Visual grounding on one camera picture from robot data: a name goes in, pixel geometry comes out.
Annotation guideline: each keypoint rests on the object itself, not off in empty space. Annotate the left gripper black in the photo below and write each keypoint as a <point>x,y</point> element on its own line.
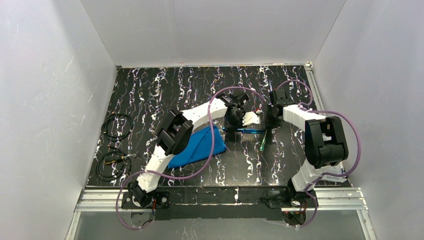
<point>234,118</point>

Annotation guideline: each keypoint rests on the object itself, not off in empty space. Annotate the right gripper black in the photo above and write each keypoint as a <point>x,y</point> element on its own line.
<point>272,118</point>

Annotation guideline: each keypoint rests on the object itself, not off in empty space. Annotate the iridescent fork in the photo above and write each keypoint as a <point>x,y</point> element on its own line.
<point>264,139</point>

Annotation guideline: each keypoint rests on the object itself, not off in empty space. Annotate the blue cloth napkin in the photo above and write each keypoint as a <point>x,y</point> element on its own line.
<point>199,147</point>

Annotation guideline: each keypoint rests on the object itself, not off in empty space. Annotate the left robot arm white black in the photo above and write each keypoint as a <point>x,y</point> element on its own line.
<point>189,136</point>

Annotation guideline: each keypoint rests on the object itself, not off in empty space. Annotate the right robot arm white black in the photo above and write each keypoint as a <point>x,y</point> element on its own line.
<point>325,145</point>

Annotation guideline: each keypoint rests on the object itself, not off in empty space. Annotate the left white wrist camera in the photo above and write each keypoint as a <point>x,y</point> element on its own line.
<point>251,118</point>

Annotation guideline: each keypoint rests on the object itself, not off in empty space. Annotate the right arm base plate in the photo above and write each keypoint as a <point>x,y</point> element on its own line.
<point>298,202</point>

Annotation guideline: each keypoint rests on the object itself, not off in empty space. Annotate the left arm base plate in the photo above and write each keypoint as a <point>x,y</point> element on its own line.
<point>138,199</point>

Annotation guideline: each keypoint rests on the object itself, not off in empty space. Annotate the aluminium frame rail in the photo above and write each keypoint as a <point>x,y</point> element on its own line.
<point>228,202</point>

